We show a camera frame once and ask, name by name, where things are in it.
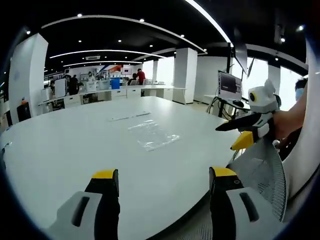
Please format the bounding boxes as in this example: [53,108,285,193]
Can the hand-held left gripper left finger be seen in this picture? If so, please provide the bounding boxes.
[46,168,120,240]

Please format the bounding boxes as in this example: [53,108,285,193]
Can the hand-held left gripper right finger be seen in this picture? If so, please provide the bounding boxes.
[208,166,285,240]

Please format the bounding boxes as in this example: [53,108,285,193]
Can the clear food packaging bag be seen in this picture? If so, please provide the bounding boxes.
[127,119,180,153]

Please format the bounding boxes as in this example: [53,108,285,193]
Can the person's right hand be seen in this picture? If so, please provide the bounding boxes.
[264,79,276,96]

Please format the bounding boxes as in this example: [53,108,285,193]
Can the grey mesh office chair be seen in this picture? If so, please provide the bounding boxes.
[226,134,288,223]

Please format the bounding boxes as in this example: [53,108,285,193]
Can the computer monitor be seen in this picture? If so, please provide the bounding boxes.
[217,70,244,100]

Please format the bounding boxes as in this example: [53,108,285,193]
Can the dark hanging screen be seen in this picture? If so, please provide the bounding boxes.
[233,42,249,75]

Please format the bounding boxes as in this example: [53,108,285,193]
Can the white counter cabinets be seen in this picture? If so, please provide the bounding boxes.
[38,84,188,109]

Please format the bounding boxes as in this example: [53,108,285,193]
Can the white table cable hatch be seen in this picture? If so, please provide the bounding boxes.
[107,111,152,123]

